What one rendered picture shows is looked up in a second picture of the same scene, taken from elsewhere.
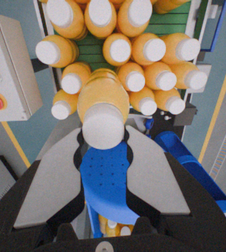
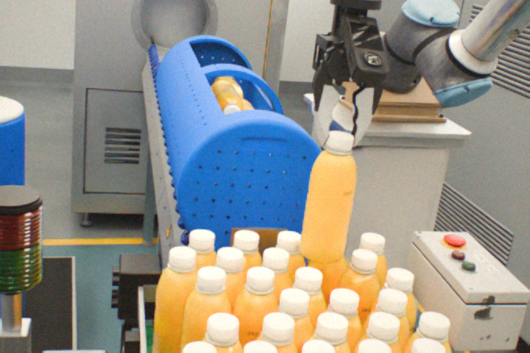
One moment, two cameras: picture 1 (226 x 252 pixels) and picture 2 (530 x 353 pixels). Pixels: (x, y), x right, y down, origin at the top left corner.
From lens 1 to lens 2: 0.92 m
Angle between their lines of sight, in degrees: 43
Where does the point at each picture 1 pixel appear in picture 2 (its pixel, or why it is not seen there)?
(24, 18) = not seen: outside the picture
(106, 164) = (291, 191)
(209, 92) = not seen: outside the picture
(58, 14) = (393, 293)
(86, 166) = not seen: hidden behind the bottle
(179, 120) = (148, 258)
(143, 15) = (290, 292)
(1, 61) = (449, 266)
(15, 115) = (430, 234)
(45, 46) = (402, 277)
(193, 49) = (208, 273)
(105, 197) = (300, 139)
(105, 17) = (337, 291)
